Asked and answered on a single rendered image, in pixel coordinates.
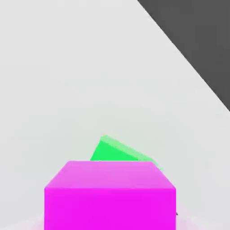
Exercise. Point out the small magenta cube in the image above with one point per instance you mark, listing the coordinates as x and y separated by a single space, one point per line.
110 201

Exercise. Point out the small green cube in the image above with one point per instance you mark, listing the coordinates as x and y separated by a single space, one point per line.
111 152

